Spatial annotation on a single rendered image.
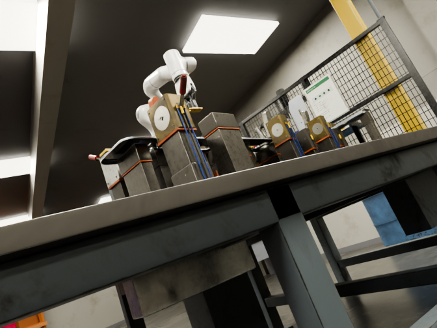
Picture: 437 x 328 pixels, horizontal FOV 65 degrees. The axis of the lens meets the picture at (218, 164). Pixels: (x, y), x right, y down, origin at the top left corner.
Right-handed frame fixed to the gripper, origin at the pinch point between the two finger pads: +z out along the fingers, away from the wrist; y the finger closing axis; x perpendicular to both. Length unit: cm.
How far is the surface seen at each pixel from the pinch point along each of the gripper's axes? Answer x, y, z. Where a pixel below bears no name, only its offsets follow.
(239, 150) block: -20, 34, 41
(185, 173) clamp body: -49, 37, 47
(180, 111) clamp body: -45, 41, 29
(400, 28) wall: 334, 21, -86
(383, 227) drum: 240, -66, 106
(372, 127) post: 76, 40, 42
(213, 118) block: -27, 35, 28
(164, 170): -42, 19, 38
